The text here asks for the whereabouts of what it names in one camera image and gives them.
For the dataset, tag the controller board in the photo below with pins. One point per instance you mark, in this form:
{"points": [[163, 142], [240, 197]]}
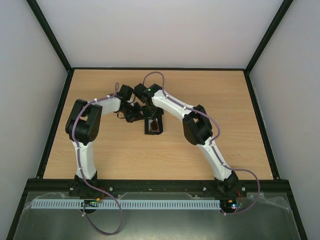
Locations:
{"points": [[94, 203], [231, 204]]}

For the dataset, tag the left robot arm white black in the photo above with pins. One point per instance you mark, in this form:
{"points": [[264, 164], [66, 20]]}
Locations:
{"points": [[83, 126]]}

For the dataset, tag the right controller board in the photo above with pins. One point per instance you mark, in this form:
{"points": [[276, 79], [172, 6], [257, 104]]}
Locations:
{"points": [[231, 204]]}

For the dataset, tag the left controller board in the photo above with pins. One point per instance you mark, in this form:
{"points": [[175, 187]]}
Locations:
{"points": [[94, 203]]}

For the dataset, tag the white slotted cable duct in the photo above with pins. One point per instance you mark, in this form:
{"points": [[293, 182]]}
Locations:
{"points": [[129, 204]]}

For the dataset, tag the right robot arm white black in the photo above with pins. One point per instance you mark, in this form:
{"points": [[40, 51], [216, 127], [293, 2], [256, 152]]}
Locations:
{"points": [[197, 129]]}

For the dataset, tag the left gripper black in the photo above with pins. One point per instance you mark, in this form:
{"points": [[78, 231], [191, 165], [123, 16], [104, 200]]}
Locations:
{"points": [[137, 117]]}

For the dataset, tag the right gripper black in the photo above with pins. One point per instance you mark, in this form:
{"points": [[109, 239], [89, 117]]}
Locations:
{"points": [[153, 112]]}

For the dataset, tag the black aluminium frame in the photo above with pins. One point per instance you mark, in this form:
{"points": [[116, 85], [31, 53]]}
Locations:
{"points": [[276, 185]]}

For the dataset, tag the black sunglasses case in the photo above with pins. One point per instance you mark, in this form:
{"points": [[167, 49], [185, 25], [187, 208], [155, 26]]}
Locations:
{"points": [[147, 126]]}

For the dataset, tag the brown sunglasses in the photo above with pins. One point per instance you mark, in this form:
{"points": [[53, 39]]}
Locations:
{"points": [[154, 126]]}

